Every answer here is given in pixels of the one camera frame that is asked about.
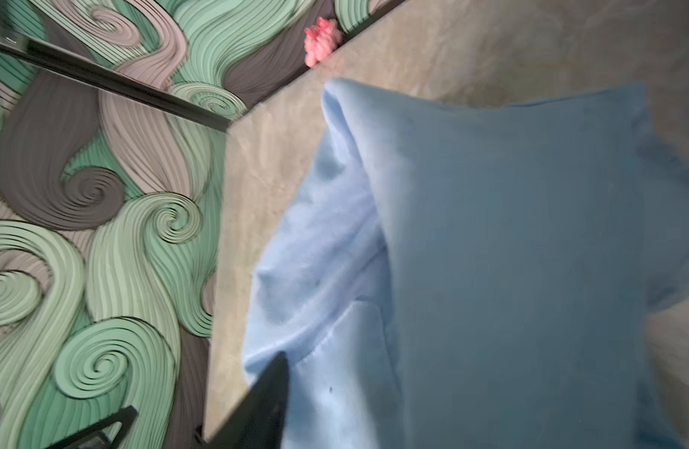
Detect light blue long sleeve shirt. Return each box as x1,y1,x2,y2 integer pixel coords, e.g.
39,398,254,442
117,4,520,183
243,80,689,448

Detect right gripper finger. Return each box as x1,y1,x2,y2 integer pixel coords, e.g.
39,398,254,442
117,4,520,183
208,352,290,449

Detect pink toy at back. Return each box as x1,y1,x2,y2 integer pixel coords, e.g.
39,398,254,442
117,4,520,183
304,17,344,68

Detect black frame post left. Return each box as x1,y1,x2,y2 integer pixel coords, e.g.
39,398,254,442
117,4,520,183
0,34,230,131

